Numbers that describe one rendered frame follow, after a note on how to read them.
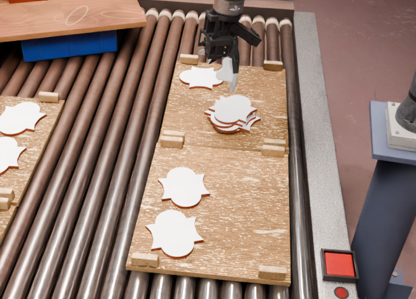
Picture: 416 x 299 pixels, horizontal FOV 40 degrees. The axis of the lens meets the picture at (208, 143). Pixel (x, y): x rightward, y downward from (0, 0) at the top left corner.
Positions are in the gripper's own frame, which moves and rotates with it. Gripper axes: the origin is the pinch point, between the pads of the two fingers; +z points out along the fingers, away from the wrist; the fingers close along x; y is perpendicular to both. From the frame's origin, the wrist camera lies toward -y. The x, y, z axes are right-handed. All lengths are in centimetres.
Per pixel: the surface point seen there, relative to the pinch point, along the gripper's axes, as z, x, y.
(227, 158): 12.3, 18.8, 4.8
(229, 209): 12.9, 35.3, 11.7
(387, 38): 85, -150, -209
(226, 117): 8.1, 7.3, 0.5
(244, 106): 7.4, 4.3, -6.1
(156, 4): 12, -71, -6
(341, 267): 12, 59, -4
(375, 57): 87, -131, -185
